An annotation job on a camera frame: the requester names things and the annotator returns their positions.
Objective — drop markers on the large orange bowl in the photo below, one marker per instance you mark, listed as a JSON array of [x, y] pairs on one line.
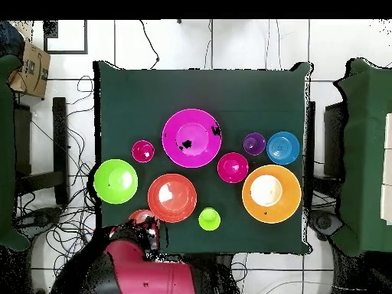
[[275, 214]]

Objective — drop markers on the black wooden frame stand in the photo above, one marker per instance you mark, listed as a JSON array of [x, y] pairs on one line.
[[59, 137]]

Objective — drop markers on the dark blue bag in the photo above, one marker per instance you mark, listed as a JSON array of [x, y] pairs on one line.
[[9, 39]]

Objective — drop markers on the large pink bowl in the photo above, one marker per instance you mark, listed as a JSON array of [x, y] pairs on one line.
[[199, 156]]

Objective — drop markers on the dark green tablecloth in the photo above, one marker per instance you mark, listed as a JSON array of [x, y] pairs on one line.
[[137, 101]]

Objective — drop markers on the wide red-orange bowl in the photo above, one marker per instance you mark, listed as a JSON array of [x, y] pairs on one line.
[[180, 208]]

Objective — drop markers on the green cup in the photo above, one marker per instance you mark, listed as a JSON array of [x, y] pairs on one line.
[[209, 222]]

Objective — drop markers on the black pedestal leg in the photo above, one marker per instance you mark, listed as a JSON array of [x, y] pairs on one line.
[[324, 222], [39, 219]]

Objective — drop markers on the green covered side table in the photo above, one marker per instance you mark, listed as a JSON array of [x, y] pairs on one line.
[[6, 153], [364, 137]]

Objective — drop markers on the cardboard box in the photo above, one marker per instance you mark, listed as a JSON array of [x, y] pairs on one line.
[[29, 72]]

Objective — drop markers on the crimson cup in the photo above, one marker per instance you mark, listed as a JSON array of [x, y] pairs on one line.
[[139, 150]]

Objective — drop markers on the square black floor frame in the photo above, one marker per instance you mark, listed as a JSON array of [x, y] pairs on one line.
[[86, 36]]

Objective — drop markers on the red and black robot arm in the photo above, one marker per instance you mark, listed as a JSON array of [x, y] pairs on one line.
[[153, 275]]

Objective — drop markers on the small red-orange bowl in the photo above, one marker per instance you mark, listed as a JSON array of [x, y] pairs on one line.
[[139, 216]]

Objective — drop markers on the blue bowl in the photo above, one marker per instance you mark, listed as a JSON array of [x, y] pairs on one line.
[[283, 148]]

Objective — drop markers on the purple cup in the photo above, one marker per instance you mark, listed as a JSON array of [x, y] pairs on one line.
[[254, 145]]

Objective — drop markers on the small crimson bowl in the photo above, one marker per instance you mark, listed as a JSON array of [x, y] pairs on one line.
[[228, 171]]

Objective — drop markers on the green bowl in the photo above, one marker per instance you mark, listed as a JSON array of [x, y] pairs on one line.
[[113, 183]]

